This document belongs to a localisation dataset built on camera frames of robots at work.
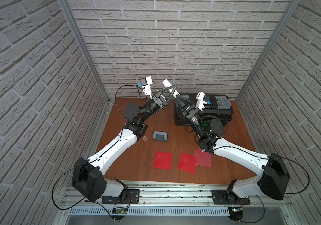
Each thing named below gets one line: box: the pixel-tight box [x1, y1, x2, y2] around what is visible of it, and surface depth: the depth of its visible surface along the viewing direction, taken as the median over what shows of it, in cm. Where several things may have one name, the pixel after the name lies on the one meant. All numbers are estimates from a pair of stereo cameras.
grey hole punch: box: [152, 130, 168, 142], surface depth 97 cm
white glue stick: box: [161, 78, 181, 99], surface depth 56 cm
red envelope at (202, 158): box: [194, 148, 212, 168], surface depth 89 cm
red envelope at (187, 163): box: [177, 152, 198, 174], surface depth 87 cm
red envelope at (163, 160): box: [153, 151, 173, 171], surface depth 89 cm
